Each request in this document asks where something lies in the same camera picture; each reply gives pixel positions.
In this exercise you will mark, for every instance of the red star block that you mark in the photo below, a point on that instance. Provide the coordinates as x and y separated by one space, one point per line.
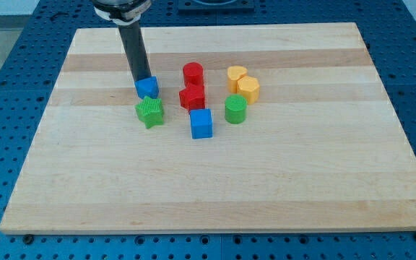
192 97

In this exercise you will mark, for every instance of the green cylinder block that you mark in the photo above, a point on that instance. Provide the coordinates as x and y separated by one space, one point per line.
235 109

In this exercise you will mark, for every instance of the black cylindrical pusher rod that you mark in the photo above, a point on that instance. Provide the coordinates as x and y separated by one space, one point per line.
133 44

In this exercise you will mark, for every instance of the yellow heart block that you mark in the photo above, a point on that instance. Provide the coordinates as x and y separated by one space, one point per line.
234 73

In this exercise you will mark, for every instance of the wooden board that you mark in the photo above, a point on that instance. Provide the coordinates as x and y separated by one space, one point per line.
321 151

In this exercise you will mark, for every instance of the blue cube block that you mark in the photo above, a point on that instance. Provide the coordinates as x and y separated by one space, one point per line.
201 123

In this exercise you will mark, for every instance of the blue triangle block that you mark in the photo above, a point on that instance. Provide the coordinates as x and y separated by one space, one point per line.
147 87

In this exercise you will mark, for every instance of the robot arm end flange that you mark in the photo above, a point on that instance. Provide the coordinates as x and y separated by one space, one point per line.
121 12

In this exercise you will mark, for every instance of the red cylinder block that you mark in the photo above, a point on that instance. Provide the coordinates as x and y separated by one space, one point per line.
193 73

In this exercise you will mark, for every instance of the green star block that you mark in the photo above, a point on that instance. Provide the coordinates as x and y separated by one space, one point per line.
150 112

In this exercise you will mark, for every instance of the yellow hexagon block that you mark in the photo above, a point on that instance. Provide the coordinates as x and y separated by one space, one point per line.
249 88

